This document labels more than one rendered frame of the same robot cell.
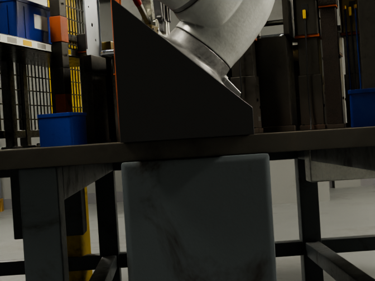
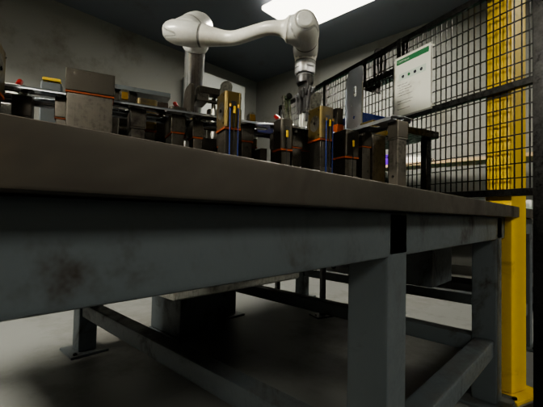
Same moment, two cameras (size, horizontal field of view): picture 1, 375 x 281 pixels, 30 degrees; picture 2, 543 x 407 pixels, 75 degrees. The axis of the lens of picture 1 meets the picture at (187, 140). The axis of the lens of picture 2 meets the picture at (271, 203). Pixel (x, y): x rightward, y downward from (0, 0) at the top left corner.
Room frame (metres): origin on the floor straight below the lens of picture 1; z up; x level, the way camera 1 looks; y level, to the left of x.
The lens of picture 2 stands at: (3.27, -1.10, 0.65)
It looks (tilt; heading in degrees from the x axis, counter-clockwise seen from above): 2 degrees up; 135
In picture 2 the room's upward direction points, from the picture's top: 1 degrees clockwise
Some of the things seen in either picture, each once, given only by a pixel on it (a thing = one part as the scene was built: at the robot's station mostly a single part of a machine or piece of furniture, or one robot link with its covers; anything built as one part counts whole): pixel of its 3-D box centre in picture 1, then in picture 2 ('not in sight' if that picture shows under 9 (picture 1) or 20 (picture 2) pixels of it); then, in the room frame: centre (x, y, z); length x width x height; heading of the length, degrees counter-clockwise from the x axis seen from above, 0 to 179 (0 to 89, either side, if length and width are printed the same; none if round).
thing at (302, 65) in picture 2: not in sight; (305, 69); (2.30, 0.06, 1.28); 0.09 x 0.09 x 0.06
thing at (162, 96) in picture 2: not in sight; (124, 92); (1.77, -0.51, 1.16); 0.37 x 0.14 x 0.02; 72
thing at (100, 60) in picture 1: (97, 99); not in sight; (2.39, 0.30, 0.85); 0.12 x 0.03 x 0.30; 162
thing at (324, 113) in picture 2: not in sight; (322, 155); (2.49, -0.07, 0.87); 0.12 x 0.07 x 0.35; 162
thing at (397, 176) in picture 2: not in sight; (397, 162); (2.71, 0.08, 0.84); 0.05 x 0.05 x 0.29; 72
